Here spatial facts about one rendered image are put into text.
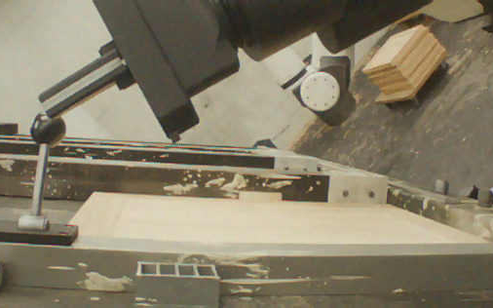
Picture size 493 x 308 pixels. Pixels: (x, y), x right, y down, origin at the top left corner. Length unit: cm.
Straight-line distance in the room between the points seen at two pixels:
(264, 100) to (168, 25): 576
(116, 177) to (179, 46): 65
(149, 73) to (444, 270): 37
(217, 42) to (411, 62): 365
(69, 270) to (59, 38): 561
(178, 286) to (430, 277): 26
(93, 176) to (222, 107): 505
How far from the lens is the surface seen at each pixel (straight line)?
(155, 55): 32
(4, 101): 607
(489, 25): 100
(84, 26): 604
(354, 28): 38
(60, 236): 48
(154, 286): 44
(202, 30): 33
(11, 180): 99
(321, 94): 104
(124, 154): 143
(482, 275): 59
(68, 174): 97
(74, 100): 34
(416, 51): 400
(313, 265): 50
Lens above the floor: 134
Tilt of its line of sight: 10 degrees down
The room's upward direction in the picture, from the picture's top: 47 degrees counter-clockwise
